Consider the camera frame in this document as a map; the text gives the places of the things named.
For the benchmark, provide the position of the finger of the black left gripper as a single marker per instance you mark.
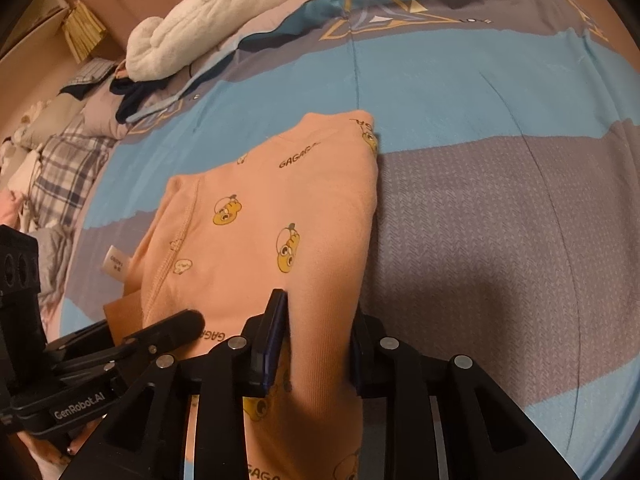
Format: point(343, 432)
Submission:
point(141, 349)

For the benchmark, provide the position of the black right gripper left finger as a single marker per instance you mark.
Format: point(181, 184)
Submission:
point(144, 435)

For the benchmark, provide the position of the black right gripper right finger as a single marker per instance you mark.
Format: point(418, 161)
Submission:
point(446, 418)

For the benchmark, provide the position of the pink cartoon print garment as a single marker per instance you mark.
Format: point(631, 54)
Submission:
point(294, 213)

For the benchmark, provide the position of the grey crumpled cloth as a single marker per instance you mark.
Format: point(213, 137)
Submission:
point(55, 246)

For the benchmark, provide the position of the plaid grey pillow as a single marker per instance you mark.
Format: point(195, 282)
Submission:
point(70, 163)

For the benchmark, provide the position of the beige pillow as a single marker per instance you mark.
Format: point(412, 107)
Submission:
point(51, 121)

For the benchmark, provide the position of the dark navy garment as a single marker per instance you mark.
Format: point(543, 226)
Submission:
point(133, 93)

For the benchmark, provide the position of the white fluffy blanket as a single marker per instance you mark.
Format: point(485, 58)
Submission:
point(159, 47)

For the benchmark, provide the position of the stack of yellow books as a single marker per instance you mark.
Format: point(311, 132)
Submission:
point(83, 31)

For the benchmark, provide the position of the blue grey patterned duvet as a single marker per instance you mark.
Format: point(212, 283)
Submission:
point(506, 224)

